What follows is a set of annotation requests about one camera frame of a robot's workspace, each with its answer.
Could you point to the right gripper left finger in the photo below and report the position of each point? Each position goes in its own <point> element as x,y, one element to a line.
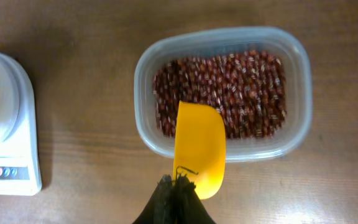
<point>158,209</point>

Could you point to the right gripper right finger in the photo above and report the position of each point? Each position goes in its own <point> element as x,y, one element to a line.
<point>188,206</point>

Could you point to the yellow measuring scoop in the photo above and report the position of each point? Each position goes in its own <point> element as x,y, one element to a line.
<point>200,148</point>

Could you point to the white digital kitchen scale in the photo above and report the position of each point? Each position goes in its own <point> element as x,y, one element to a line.
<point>19,160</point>

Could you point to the red adzuki beans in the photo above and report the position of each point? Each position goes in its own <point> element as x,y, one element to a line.
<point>247,89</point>

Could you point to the clear plastic food container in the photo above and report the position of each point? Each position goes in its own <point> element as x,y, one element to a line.
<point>207,44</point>

